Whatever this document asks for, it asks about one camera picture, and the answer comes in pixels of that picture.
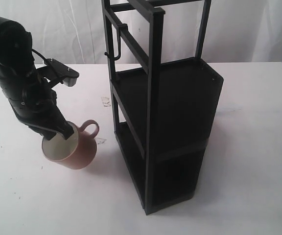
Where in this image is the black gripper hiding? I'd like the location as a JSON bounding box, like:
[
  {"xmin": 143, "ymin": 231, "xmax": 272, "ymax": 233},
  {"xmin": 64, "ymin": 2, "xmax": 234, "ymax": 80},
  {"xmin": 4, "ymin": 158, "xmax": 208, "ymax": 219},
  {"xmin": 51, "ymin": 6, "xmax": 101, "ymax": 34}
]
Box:
[{"xmin": 10, "ymin": 70, "xmax": 74, "ymax": 141}]

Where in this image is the pink ceramic mug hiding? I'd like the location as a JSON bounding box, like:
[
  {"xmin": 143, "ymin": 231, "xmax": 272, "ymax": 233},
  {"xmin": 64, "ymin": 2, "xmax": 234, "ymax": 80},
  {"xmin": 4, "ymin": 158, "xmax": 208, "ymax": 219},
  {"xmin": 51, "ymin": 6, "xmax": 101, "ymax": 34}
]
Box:
[{"xmin": 41, "ymin": 119, "xmax": 100, "ymax": 170}]

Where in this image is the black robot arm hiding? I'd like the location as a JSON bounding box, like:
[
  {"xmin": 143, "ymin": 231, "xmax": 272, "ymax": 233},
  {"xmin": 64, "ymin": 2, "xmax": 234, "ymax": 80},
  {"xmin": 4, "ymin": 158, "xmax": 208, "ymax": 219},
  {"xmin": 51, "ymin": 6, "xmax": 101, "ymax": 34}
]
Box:
[{"xmin": 0, "ymin": 17, "xmax": 79, "ymax": 140}]

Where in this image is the white curtain backdrop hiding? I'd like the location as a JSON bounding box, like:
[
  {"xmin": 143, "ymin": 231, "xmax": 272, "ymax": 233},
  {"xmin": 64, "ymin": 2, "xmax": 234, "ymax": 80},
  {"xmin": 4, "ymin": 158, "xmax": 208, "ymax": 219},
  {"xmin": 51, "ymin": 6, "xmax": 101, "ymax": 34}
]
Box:
[{"xmin": 0, "ymin": 0, "xmax": 282, "ymax": 64}]

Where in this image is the black metal shelf rack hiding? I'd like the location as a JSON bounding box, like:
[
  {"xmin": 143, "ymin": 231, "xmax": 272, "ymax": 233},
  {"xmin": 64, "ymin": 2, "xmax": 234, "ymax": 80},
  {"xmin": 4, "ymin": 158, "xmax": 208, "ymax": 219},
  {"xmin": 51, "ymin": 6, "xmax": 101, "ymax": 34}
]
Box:
[{"xmin": 102, "ymin": 0, "xmax": 224, "ymax": 214}]

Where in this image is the black metal hook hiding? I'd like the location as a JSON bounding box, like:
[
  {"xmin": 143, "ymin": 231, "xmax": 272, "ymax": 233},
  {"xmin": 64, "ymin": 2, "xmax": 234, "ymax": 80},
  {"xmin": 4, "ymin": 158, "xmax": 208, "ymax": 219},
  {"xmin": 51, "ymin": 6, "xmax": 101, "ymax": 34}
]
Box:
[{"xmin": 104, "ymin": 23, "xmax": 128, "ymax": 61}]

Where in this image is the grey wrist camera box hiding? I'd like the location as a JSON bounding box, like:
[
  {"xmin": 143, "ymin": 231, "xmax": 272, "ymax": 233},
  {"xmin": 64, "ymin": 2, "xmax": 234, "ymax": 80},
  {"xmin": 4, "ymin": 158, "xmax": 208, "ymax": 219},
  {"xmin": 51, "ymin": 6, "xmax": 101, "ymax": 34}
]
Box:
[{"xmin": 37, "ymin": 58, "xmax": 79, "ymax": 88}]

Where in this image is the black camera cable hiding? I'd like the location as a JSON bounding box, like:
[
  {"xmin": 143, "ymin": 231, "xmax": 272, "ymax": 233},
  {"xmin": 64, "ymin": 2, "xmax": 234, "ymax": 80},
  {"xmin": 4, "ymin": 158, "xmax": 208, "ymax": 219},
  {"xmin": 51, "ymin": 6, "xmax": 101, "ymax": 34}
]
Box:
[{"xmin": 32, "ymin": 48, "xmax": 49, "ymax": 67}]

